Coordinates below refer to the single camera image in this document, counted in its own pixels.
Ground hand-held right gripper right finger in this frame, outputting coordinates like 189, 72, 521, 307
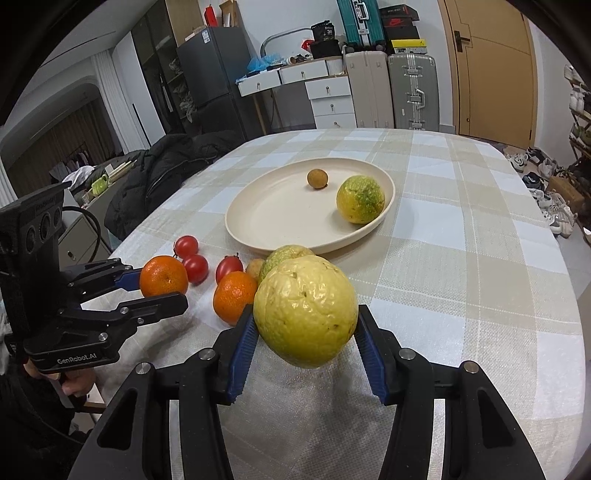
353, 304, 548, 480

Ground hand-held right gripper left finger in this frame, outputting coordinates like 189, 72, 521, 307
65, 307, 260, 480

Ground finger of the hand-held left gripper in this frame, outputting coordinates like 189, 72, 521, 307
78, 292, 190, 344
62, 258, 144, 297

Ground orange mandarin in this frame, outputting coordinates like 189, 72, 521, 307
212, 271, 258, 325
139, 255, 190, 298

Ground round red cherry tomato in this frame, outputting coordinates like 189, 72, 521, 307
182, 254, 209, 284

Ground cherry tomato with green stem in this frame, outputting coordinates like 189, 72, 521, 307
173, 235, 200, 259

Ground large yellow citrus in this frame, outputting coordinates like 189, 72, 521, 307
253, 257, 360, 369

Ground oblong red cherry tomato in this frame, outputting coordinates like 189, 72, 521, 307
215, 252, 244, 284

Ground green bumpy citrus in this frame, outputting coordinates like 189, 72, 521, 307
259, 244, 317, 282

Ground cream round plate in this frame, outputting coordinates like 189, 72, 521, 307
225, 158, 396, 254

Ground person's left forearm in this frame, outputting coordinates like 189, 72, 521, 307
0, 369, 90, 480

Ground person's left hand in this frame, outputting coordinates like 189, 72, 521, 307
24, 359, 98, 400

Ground grey low cabinet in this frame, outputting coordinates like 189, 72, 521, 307
58, 210, 112, 274

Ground black puffer jacket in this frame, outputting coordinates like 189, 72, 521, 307
104, 130, 250, 241

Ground white cloth bundle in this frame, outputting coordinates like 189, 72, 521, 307
61, 165, 97, 186

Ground yellow citrus with green patches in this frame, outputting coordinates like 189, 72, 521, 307
335, 175, 386, 225

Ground dark glass door cabinet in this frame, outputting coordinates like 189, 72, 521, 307
130, 4, 195, 139

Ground grey refrigerator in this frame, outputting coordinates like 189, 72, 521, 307
177, 25, 252, 139

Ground loose sneakers group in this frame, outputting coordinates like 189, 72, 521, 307
503, 145, 579, 238

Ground brown cardboard box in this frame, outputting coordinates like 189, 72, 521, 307
547, 175, 585, 212

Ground blue plastic bag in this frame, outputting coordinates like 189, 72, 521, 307
247, 52, 283, 75

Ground white desk with drawers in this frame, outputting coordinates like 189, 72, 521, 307
235, 58, 358, 131

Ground beige suitcase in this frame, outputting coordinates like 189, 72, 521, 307
344, 51, 396, 129

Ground silver suitcase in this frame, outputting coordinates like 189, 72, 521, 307
387, 53, 440, 131

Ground wooden shoe rack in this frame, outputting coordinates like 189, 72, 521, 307
564, 65, 591, 195

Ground yellow and black box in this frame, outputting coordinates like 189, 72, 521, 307
390, 39, 428, 56

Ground wooden door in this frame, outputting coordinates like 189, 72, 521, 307
438, 0, 539, 148

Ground black printed bag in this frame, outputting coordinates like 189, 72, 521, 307
311, 21, 336, 45

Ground teal suitcase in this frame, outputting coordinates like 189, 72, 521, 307
336, 0, 383, 51

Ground black and red shoe box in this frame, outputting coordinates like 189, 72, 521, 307
379, 4, 421, 42

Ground rows of assorted shoes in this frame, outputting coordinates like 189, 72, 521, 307
567, 65, 591, 185

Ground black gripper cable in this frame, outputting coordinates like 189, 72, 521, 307
60, 208, 102, 269

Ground grey flexible hose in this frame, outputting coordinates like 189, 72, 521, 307
260, 28, 320, 57

